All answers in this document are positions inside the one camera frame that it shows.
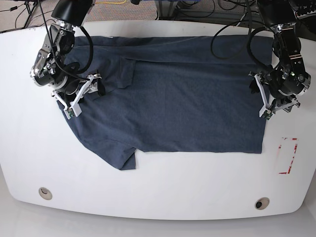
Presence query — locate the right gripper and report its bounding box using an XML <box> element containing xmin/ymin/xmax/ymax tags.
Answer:
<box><xmin>58</xmin><ymin>78</ymin><xmax>106</xmax><ymax>108</ymax></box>

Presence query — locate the aluminium frame stand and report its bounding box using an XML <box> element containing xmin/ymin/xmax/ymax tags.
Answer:
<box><xmin>154</xmin><ymin>0</ymin><xmax>178</xmax><ymax>20</ymax></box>

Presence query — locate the table cable grommet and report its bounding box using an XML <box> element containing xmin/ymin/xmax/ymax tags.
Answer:
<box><xmin>39</xmin><ymin>187</ymin><xmax>52</xmax><ymax>200</ymax></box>
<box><xmin>255</xmin><ymin>197</ymin><xmax>270</xmax><ymax>210</ymax></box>

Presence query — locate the black tripod leg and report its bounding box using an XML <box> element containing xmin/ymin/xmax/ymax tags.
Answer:
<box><xmin>23</xmin><ymin>0</ymin><xmax>38</xmax><ymax>29</ymax></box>

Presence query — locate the right table cable grommet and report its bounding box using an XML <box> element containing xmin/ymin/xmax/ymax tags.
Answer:
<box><xmin>255</xmin><ymin>197</ymin><xmax>270</xmax><ymax>210</ymax></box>

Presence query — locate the red tape rectangle marking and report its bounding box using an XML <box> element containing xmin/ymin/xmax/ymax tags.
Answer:
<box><xmin>276</xmin><ymin>137</ymin><xmax>298</xmax><ymax>175</ymax></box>

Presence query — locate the yellow cable on floor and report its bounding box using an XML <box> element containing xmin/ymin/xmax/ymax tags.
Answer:
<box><xmin>95</xmin><ymin>0</ymin><xmax>128</xmax><ymax>6</ymax></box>

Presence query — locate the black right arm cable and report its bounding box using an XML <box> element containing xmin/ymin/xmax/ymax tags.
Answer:
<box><xmin>37</xmin><ymin>0</ymin><xmax>94</xmax><ymax>82</ymax></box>

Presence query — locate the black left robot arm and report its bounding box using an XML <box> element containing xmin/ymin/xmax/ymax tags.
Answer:
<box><xmin>246</xmin><ymin>0</ymin><xmax>311</xmax><ymax>112</ymax></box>

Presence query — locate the dark blue t-shirt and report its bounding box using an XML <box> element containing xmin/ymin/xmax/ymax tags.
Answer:
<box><xmin>67</xmin><ymin>37</ymin><xmax>266</xmax><ymax>170</ymax></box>

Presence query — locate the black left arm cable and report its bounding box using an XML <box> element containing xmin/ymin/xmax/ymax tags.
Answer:
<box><xmin>210</xmin><ymin>0</ymin><xmax>279</xmax><ymax>75</ymax></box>

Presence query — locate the left table cable grommet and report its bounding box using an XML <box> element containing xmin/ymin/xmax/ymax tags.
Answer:
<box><xmin>39</xmin><ymin>187</ymin><xmax>52</xmax><ymax>200</ymax></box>

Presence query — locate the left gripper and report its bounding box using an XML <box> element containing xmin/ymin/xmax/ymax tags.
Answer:
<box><xmin>249</xmin><ymin>74</ymin><xmax>293</xmax><ymax>109</ymax></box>

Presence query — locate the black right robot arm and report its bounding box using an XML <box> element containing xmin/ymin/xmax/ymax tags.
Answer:
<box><xmin>30</xmin><ymin>0</ymin><xmax>106</xmax><ymax>108</ymax></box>

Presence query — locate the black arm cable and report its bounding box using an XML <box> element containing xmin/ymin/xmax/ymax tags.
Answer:
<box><xmin>37</xmin><ymin>0</ymin><xmax>94</xmax><ymax>82</ymax></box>
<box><xmin>210</xmin><ymin>0</ymin><xmax>279</xmax><ymax>75</ymax></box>

